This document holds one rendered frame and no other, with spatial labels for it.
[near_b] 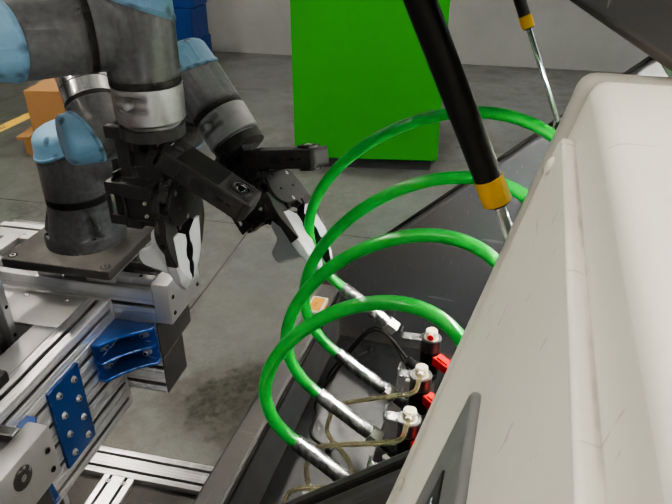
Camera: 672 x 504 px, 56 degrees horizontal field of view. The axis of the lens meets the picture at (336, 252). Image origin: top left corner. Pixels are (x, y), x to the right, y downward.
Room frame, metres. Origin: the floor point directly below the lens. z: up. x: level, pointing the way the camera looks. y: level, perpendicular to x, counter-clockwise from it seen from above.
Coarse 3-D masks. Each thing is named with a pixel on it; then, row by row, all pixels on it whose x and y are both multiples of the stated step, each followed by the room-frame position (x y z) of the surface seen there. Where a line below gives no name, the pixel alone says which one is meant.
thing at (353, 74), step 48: (336, 0) 3.99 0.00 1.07; (384, 0) 3.97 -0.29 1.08; (336, 48) 3.99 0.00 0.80; (384, 48) 3.97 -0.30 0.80; (336, 96) 3.99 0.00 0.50; (384, 96) 3.97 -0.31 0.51; (432, 96) 3.94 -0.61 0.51; (336, 144) 3.99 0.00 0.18; (384, 144) 3.97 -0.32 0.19; (432, 144) 3.94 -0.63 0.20
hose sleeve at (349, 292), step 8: (344, 288) 0.73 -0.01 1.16; (352, 288) 0.73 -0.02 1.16; (344, 296) 0.73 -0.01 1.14; (352, 296) 0.72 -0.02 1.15; (360, 296) 0.72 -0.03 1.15; (368, 312) 0.71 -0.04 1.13; (376, 312) 0.71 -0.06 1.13; (384, 312) 0.72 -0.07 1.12; (376, 320) 0.71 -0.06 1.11; (384, 320) 0.71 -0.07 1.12
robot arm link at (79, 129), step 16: (64, 80) 0.88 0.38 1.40; (80, 80) 0.88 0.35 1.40; (96, 80) 0.89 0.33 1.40; (64, 96) 0.87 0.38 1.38; (80, 96) 0.86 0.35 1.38; (96, 96) 0.87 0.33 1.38; (64, 112) 0.86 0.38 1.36; (80, 112) 0.85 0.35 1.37; (96, 112) 0.85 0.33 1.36; (112, 112) 0.86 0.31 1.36; (64, 128) 0.82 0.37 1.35; (80, 128) 0.83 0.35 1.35; (96, 128) 0.84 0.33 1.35; (64, 144) 0.83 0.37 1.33; (80, 144) 0.82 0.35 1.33; (96, 144) 0.83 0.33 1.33; (112, 144) 0.84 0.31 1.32; (80, 160) 0.82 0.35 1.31; (96, 160) 0.84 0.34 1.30
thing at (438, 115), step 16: (432, 112) 0.70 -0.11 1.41; (480, 112) 0.68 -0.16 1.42; (496, 112) 0.68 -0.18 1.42; (512, 112) 0.67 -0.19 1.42; (384, 128) 0.72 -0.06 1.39; (400, 128) 0.71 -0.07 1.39; (528, 128) 0.67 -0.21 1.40; (544, 128) 0.66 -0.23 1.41; (368, 144) 0.72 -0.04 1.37; (352, 160) 0.73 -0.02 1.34; (336, 176) 0.73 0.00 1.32; (320, 192) 0.74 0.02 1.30; (304, 224) 0.75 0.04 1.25; (336, 288) 0.73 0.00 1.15
